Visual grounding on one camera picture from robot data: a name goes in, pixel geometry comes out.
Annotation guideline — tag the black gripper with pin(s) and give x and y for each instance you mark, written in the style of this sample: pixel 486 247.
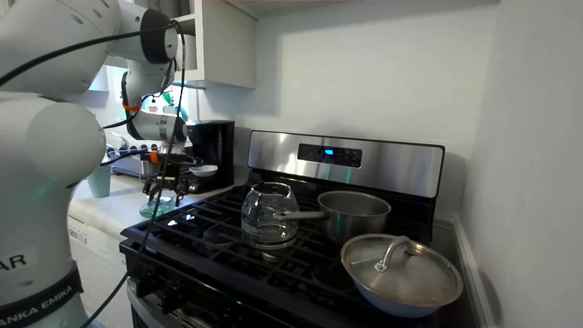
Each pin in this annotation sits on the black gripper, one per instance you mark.
pixel 164 169

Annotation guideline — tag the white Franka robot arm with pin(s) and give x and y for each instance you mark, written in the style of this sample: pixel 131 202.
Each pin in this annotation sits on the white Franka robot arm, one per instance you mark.
pixel 42 140

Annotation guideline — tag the white bowl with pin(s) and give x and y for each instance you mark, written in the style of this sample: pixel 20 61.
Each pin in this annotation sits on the white bowl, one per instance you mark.
pixel 204 171

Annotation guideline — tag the black coffee maker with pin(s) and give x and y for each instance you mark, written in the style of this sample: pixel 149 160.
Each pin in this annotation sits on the black coffee maker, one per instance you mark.
pixel 211 147

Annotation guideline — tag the teal cup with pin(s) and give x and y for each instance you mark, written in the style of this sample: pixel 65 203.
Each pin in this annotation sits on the teal cup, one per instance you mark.
pixel 98 181

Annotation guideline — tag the glass coffee carafe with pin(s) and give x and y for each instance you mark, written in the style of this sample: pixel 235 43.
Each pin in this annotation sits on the glass coffee carafe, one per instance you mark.
pixel 268 212

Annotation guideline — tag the white framed window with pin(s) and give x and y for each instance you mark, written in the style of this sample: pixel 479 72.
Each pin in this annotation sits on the white framed window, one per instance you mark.
pixel 115 92

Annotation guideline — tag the stainless steel saucepan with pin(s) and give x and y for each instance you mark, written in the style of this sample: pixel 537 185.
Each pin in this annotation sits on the stainless steel saucepan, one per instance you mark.
pixel 355 212

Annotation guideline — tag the black gas stove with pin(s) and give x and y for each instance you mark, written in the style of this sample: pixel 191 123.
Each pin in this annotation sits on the black gas stove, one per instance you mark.
pixel 375 165

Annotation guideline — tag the grey pan lid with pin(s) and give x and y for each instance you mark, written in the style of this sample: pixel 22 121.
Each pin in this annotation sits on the grey pan lid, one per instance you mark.
pixel 401 274

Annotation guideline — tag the blue frying pan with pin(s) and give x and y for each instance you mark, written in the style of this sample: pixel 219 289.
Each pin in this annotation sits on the blue frying pan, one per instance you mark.
pixel 388 307

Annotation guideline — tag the white overhead cabinet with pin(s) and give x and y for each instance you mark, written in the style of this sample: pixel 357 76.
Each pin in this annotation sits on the white overhead cabinet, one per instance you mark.
pixel 364 5

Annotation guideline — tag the white open wall cabinet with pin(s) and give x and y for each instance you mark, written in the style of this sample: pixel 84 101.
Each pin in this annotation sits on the white open wall cabinet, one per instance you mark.
pixel 224 43

